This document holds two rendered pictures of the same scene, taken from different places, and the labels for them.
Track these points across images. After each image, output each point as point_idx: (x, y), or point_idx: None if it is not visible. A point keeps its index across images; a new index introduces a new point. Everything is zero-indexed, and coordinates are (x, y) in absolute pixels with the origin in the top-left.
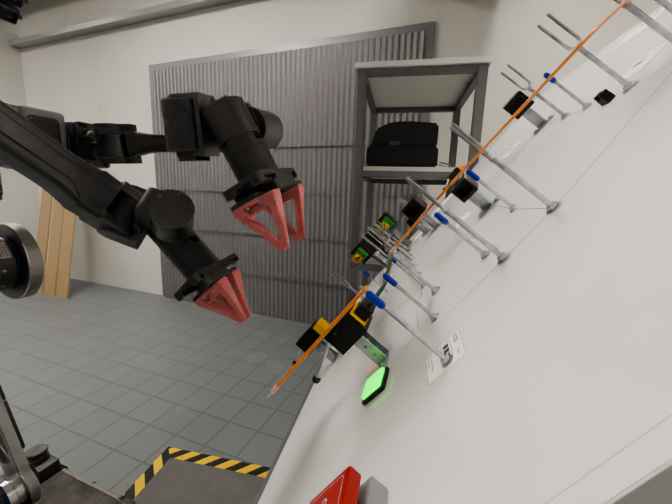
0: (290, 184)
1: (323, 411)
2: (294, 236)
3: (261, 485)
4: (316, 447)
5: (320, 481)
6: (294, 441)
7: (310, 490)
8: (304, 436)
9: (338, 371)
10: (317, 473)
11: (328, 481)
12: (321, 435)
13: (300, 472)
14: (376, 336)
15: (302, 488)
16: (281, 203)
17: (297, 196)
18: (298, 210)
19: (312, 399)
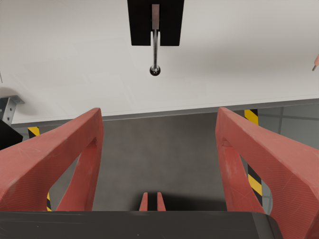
0: (121, 213)
1: (148, 66)
2: (100, 144)
3: (192, 113)
4: (217, 48)
5: (289, 15)
6: (158, 97)
7: (285, 27)
8: (168, 82)
9: (66, 74)
10: (269, 26)
11: (304, 1)
12: (202, 48)
13: (234, 59)
14: (42, 2)
15: (267, 43)
16: (291, 156)
17: (39, 177)
18: (69, 151)
19: (89, 104)
